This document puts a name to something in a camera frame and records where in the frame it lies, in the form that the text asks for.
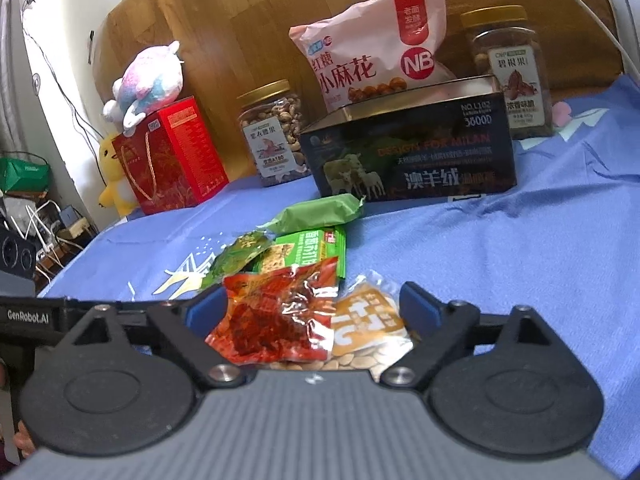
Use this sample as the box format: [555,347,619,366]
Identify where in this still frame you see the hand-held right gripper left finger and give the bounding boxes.
[54,287,247,387]

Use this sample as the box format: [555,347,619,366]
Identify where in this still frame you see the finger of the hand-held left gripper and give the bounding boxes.
[64,298,98,323]

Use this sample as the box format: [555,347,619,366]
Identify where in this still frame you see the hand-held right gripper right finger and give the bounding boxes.
[380,282,569,389]

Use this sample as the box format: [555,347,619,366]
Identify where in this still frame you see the pumpkin seed packet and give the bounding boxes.
[320,271,416,381]

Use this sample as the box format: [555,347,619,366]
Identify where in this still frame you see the green leaf-print snack packet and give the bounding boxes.
[200,230,276,291]

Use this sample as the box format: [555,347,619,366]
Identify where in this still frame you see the red snack packet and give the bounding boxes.
[205,256,341,365]

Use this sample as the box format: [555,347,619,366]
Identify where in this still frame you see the bright green cracker packet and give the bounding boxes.
[252,226,347,281]

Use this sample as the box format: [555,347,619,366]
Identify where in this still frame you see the pale green snack packet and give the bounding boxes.
[267,192,366,236]

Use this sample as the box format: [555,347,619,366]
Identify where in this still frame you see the black tin box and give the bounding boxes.
[299,75,518,202]

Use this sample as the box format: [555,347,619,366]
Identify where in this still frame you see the person's left hand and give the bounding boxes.
[0,410,40,467]

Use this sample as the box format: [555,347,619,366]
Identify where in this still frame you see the white power strip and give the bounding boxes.
[47,202,98,261]

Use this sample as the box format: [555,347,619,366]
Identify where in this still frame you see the green box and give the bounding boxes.
[0,157,52,195]

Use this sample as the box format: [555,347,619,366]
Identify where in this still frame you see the red gift box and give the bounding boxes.
[111,96,230,217]

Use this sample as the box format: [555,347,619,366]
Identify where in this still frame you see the yellow duck plush toy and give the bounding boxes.
[97,132,141,218]

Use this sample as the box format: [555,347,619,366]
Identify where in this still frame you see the cashew jar with gold lid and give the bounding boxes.
[236,80,310,188]

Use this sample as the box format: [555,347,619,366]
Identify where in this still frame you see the pastel plush toy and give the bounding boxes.
[102,40,185,128]

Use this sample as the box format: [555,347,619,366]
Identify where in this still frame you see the pecan jar with gold lid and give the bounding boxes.
[460,5,556,140]

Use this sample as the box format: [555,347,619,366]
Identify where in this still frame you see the large pink snack bag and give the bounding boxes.
[289,0,458,113]

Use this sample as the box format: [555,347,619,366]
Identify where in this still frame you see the wooden board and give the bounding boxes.
[90,0,396,183]

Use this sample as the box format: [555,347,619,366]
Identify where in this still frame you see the brown cushion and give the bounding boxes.
[440,0,626,91]

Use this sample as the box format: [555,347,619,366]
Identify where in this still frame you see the black cable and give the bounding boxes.
[20,0,108,141]

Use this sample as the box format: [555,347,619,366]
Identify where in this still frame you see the white cable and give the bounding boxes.
[537,0,640,76]

